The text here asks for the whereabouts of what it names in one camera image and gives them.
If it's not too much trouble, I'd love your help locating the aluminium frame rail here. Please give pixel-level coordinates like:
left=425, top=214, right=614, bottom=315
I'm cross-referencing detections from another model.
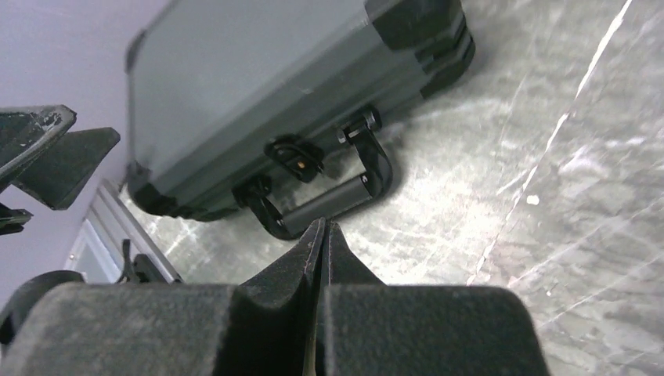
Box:
left=63, top=180, right=182, bottom=284

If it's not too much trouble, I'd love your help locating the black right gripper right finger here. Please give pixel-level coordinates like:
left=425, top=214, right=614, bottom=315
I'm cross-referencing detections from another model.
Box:
left=316, top=223, right=550, bottom=375

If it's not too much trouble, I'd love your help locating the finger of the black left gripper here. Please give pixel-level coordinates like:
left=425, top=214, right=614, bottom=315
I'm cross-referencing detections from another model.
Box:
left=1, top=105, right=77, bottom=190
left=12, top=128, right=121, bottom=211

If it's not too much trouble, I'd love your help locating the black poker set case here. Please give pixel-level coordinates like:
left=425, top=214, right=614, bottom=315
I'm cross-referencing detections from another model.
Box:
left=124, top=1, right=476, bottom=240

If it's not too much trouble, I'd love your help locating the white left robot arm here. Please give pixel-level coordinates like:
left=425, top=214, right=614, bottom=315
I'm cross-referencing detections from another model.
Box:
left=1, top=104, right=121, bottom=350

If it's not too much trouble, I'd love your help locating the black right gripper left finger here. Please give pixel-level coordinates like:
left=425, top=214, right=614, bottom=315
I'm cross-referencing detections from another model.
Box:
left=1, top=219, right=326, bottom=375

